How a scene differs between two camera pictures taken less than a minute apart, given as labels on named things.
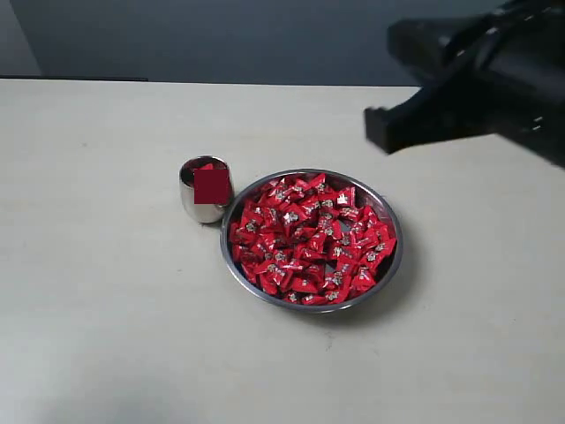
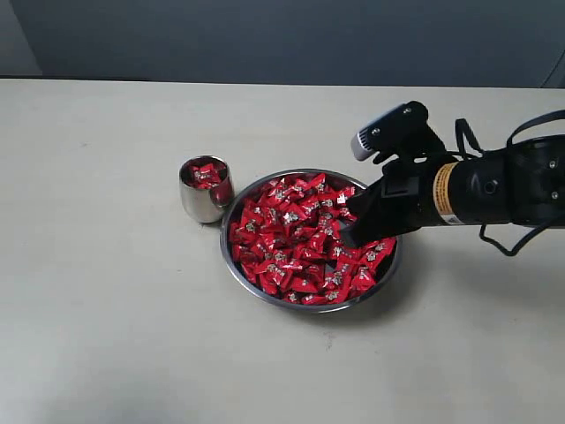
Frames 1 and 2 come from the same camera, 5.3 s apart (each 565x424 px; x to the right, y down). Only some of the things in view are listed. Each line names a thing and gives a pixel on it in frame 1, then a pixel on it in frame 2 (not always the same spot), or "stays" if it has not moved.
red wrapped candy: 305,284 stays
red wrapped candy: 249,227 stays
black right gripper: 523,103 -> 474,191
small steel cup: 207,187 stays
